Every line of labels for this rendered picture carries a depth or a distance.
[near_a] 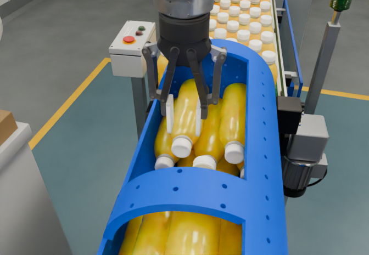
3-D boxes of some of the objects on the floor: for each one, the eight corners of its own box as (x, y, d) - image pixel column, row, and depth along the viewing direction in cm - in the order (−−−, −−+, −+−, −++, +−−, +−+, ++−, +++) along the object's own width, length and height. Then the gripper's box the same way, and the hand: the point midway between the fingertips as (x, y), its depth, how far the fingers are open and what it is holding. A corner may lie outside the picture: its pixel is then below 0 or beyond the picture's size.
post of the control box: (148, 230, 179) (128, 63, 116) (150, 224, 182) (132, 57, 119) (156, 231, 179) (140, 64, 115) (157, 225, 182) (143, 58, 118)
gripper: (117, 15, 48) (133, 138, 63) (245, 23, 46) (230, 148, 61) (132, -5, 54) (143, 113, 69) (246, 1, 52) (232, 122, 67)
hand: (184, 116), depth 63 cm, fingers open, 5 cm apart
